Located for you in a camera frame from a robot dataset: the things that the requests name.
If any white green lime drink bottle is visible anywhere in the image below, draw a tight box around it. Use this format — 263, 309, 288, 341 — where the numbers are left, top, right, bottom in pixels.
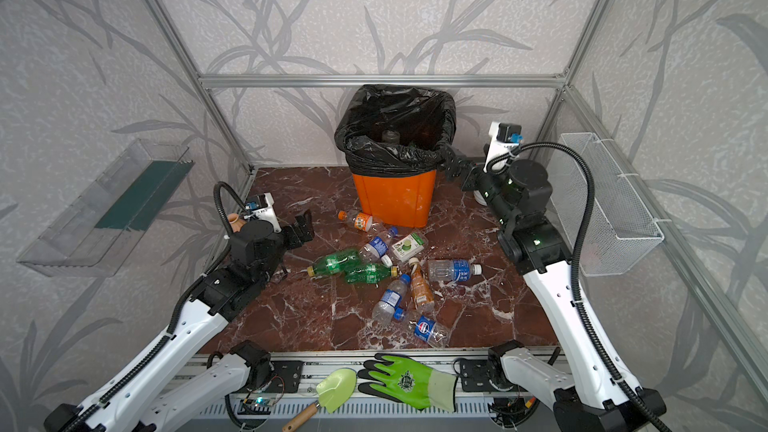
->
390, 231, 428, 264

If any orange cap bottle near bin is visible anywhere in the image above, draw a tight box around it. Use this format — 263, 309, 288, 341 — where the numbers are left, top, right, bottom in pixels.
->
337, 210, 385, 234

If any peach ceramic vase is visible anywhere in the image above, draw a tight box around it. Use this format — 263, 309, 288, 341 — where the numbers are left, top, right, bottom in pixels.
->
227, 213, 246, 233

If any amber tea bottle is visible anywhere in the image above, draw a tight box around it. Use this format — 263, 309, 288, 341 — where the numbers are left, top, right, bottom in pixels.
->
408, 257, 435, 313

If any dark green Sprite bottle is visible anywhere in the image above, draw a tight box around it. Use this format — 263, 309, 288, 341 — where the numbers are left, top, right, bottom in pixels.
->
307, 248, 362, 277

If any black bin liner bag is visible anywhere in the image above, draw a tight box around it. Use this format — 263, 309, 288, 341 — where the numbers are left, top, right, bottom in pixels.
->
334, 84, 456, 178

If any blue cap water bottle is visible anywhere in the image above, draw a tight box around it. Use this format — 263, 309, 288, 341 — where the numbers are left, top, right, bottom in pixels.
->
372, 274, 411, 327

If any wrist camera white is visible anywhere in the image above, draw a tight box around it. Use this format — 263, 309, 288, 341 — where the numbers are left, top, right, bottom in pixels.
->
242, 192, 281, 233
483, 121, 523, 173

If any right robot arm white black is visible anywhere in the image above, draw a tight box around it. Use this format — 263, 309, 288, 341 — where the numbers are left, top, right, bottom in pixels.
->
440, 142, 668, 431

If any small green soda bottle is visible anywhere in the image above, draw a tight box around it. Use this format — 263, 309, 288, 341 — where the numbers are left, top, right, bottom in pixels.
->
344, 263, 398, 284

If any white pot with flowers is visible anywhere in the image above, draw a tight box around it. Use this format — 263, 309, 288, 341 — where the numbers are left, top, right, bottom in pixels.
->
473, 190, 487, 207

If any light green garden trowel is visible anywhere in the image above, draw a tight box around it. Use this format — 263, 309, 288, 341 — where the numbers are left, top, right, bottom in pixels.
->
282, 368, 357, 432

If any crushed Pepsi bottle front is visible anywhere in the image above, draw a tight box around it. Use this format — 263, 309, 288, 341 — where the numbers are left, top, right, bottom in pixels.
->
393, 308, 451, 348

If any orange trash bin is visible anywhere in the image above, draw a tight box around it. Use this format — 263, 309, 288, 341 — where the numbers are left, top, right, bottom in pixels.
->
352, 170, 437, 228

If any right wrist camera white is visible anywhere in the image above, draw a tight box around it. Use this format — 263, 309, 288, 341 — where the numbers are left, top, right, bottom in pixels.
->
483, 121, 523, 173

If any clear acrylic wall shelf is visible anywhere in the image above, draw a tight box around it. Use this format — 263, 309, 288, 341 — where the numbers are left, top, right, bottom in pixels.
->
17, 139, 194, 278

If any blue label water bottle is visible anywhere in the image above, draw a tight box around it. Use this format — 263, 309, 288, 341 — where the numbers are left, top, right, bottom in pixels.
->
427, 259, 482, 283

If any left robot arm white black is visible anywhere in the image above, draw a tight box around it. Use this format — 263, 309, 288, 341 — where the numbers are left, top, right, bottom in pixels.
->
44, 211, 314, 431

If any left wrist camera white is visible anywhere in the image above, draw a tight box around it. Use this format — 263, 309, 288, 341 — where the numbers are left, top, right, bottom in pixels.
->
242, 192, 281, 233

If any white wire mesh basket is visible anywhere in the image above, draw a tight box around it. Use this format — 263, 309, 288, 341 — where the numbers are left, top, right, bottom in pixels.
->
547, 132, 664, 277

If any small circuit board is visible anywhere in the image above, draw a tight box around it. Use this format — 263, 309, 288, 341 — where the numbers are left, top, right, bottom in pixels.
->
238, 395, 282, 416

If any green work glove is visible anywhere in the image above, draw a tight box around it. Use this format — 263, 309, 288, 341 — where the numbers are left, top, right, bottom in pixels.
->
357, 353, 458, 413

